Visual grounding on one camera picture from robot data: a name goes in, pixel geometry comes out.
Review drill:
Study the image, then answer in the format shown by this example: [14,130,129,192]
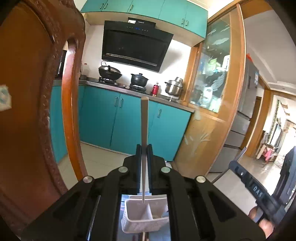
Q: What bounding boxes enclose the teal lower kitchen cabinets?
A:
[49,85,193,164]

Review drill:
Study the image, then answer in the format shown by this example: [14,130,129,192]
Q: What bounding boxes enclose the wooden glass sliding door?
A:
[173,1,246,178]

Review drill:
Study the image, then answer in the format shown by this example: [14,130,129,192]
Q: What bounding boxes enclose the teal kitchen cabinets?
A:
[49,85,193,164]
[81,0,208,38]

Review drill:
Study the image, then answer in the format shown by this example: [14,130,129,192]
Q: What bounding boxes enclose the black clay pot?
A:
[131,73,148,87]

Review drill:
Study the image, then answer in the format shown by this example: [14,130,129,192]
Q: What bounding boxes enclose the black range hood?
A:
[102,21,174,72]

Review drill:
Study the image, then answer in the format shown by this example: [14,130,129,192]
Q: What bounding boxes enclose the teal upper kitchen cabinets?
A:
[81,0,208,38]

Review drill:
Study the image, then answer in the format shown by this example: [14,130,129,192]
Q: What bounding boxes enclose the white plastic utensil holder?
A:
[121,195,169,233]

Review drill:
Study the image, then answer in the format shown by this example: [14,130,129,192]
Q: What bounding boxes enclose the red kettle bottle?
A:
[152,82,159,96]

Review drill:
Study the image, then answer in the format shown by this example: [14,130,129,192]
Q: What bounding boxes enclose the carved wooden chair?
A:
[1,1,87,237]

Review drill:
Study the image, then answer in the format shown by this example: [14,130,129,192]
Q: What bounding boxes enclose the person's right hand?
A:
[248,206,274,238]

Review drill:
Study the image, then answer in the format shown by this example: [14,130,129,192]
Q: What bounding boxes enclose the black wok with lid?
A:
[98,64,122,81]

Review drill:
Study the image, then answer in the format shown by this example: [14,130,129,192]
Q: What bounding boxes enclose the cream white chopstick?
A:
[141,96,149,203]

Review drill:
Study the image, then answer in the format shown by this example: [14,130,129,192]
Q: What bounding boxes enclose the stainless steel pot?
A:
[165,77,183,97]

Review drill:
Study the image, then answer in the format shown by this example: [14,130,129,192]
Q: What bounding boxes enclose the silver refrigerator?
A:
[210,58,259,173]

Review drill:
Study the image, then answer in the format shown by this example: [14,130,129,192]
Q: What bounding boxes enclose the black tracker mount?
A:
[273,147,295,205]

